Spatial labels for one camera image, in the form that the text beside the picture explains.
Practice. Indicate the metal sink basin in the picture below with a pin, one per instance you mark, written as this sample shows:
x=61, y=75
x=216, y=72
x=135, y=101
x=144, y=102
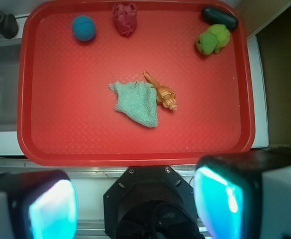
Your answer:
x=9, y=75

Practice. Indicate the red plastic tray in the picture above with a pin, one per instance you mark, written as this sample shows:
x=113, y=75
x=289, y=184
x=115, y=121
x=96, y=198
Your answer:
x=66, y=113

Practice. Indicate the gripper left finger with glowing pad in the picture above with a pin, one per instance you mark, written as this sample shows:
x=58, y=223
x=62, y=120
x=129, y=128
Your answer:
x=38, y=205

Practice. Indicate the light green woven cloth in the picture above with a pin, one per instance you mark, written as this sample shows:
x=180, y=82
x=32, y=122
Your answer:
x=138, y=101

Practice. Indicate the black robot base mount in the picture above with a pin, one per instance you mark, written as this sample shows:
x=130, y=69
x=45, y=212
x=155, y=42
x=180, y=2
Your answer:
x=152, y=202

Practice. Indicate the green plush toy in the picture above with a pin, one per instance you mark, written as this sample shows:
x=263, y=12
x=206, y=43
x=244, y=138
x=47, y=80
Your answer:
x=213, y=39

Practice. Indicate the golden brown seashell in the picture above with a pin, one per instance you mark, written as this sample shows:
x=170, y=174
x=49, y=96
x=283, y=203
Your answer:
x=165, y=95

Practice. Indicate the black oblong case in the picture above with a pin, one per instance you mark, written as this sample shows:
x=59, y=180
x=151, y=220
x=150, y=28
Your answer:
x=216, y=16

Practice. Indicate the blue knitted ball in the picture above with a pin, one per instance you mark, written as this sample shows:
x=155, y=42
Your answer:
x=83, y=28

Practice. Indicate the crumpled dark red cloth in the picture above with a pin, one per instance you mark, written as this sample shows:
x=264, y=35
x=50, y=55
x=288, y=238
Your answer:
x=125, y=18

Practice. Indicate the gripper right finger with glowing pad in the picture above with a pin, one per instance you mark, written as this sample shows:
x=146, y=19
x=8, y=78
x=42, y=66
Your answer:
x=245, y=195

